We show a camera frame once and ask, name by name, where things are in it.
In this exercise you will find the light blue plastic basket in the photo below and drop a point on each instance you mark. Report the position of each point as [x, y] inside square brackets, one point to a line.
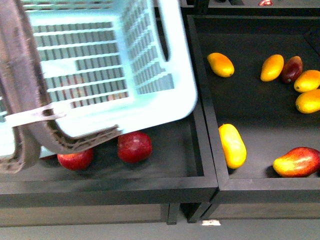
[117, 62]

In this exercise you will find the brown basket handle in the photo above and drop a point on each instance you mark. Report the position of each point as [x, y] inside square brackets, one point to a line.
[22, 88]

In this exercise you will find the dark red mango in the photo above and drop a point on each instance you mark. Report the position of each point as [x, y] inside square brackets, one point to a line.
[292, 69]

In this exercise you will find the yellow mango bottom left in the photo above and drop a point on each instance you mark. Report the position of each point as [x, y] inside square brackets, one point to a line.
[235, 151]

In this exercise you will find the yellow mango top left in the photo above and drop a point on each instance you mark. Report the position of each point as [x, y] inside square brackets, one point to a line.
[221, 65]

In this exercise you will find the black mango tray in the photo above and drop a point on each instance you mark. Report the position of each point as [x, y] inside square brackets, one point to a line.
[264, 113]

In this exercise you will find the yellow mango top middle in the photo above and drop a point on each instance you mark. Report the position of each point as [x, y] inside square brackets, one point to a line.
[272, 68]

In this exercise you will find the red yellow mango bottom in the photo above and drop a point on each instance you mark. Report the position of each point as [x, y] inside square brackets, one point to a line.
[299, 162]

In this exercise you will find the yellow mango right lower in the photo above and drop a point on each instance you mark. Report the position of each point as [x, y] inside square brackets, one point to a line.
[308, 102]

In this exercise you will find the yellow mango right upper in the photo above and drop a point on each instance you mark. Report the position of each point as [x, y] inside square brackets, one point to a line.
[307, 81]

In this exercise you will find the red apple right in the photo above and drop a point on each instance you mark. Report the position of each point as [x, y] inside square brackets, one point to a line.
[134, 147]

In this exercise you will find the red apple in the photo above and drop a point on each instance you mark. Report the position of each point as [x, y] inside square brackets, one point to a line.
[134, 147]
[76, 161]

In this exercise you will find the black apple tray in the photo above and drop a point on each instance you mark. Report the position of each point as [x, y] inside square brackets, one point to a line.
[179, 171]

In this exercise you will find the red apple left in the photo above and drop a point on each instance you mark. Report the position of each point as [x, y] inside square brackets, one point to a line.
[76, 161]

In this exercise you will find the white zip tie left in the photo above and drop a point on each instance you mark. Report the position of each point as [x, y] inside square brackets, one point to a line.
[50, 112]

